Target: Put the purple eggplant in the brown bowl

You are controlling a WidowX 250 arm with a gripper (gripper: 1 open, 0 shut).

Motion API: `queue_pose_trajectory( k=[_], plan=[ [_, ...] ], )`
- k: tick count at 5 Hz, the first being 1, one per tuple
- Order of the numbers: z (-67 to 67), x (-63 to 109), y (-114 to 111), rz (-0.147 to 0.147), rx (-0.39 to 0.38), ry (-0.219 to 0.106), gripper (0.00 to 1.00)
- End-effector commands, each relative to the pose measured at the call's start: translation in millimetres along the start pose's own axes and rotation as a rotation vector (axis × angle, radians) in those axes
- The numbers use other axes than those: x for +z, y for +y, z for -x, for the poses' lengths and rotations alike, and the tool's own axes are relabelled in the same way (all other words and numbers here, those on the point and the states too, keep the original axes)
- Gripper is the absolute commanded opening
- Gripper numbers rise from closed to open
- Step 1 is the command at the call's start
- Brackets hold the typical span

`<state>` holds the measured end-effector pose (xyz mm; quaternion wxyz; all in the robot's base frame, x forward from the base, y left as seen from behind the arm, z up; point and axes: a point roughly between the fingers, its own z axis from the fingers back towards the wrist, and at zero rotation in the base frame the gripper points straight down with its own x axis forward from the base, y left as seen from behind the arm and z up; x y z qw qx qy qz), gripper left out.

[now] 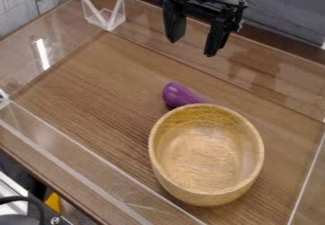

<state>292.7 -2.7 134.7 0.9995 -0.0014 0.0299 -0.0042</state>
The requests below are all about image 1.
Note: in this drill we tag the purple toy eggplant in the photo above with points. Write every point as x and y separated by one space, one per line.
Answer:
177 95

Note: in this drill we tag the brown wooden bowl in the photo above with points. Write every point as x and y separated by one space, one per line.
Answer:
206 154

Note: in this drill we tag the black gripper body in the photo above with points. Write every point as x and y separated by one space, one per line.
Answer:
209 9

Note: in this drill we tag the clear acrylic enclosure wall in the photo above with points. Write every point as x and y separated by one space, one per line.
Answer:
83 96

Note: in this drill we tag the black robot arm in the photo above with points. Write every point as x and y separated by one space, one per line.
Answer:
222 13

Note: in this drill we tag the yellow black device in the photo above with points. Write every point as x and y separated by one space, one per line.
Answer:
55 216

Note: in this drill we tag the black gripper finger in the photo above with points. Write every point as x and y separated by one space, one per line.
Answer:
218 35
174 20

